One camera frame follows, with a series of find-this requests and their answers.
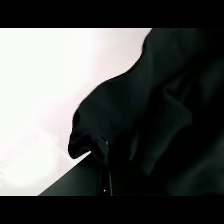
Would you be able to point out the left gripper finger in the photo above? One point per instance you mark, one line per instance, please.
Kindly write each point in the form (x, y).
(83, 180)

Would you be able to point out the black garment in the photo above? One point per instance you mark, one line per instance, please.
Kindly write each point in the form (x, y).
(156, 110)

